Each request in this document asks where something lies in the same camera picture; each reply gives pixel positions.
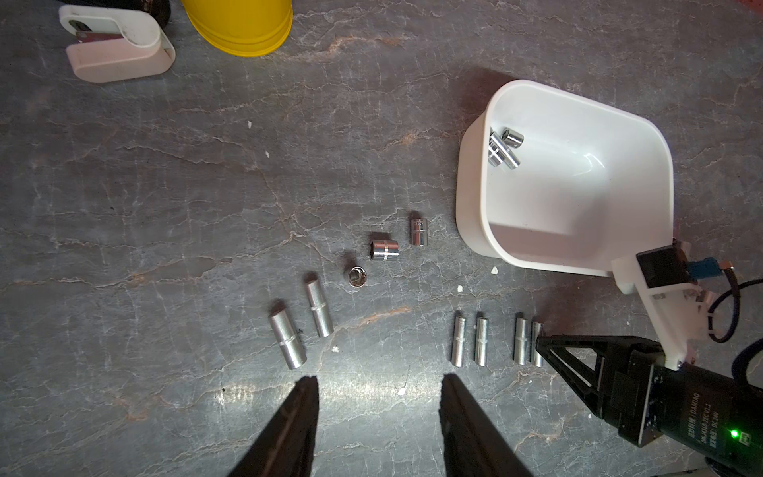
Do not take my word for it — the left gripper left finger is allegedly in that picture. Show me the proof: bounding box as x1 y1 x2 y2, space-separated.
229 377 319 477

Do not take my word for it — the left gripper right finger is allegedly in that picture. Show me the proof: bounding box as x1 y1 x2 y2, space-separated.
439 374 532 477

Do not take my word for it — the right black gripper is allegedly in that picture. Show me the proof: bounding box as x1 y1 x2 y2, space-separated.
538 335 762 476

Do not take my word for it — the thick chrome deep socket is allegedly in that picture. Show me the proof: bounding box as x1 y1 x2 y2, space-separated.
269 308 307 370

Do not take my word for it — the long stepped chrome socket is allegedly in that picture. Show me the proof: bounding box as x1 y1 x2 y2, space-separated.
306 278 334 338

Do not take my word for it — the white plastic storage box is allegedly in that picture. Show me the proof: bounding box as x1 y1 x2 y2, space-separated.
455 79 674 276

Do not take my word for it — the round chrome socket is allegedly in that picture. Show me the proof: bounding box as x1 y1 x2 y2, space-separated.
347 266 368 288

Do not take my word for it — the wide chrome socket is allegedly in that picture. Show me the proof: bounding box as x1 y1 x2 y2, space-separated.
370 240 401 262

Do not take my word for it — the short knurled chrome socket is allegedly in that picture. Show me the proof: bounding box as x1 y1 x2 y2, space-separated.
487 130 521 169

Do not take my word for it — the yellow pencil cup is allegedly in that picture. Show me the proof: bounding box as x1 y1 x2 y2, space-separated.
182 0 294 58

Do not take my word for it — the white small stapler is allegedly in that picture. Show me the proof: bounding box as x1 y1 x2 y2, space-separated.
59 4 176 83

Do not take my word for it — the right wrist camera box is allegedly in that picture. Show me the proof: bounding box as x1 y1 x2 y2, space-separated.
612 242 741 371

